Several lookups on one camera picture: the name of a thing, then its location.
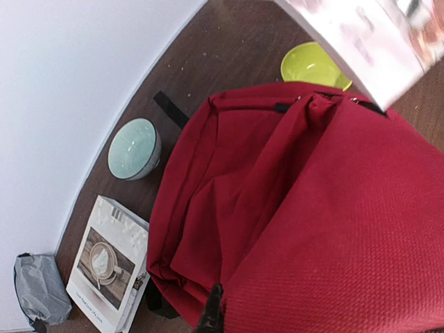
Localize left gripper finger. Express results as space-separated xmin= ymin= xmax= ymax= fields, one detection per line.
xmin=194 ymin=284 xmax=223 ymax=333

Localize white coffee cover book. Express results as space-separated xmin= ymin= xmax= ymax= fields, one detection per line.
xmin=66 ymin=196 xmax=149 ymax=332

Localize red backpack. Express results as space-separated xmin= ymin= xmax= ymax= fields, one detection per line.
xmin=147 ymin=83 xmax=443 ymax=332

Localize grey pouch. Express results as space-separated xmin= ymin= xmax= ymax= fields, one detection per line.
xmin=14 ymin=253 xmax=72 ymax=332

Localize purple illustrated booklet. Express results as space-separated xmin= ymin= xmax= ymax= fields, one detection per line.
xmin=277 ymin=0 xmax=443 ymax=110

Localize light blue ceramic bowl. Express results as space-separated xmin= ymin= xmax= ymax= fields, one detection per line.
xmin=108 ymin=118 xmax=162 ymax=180

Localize lime green bowl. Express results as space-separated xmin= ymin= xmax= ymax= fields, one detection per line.
xmin=280 ymin=42 xmax=352 ymax=91

